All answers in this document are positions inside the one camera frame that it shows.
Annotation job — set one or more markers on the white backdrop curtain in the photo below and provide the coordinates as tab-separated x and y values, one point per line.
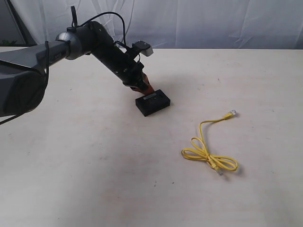
250	24

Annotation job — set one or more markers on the green plant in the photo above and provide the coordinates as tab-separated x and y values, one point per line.
8	43

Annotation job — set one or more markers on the black rectangular box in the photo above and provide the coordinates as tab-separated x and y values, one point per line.
149	104

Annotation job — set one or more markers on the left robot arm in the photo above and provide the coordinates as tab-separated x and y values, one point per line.
24	73

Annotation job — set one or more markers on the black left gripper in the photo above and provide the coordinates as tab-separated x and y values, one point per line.
131	74

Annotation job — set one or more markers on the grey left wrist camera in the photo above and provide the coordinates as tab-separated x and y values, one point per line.
143	48

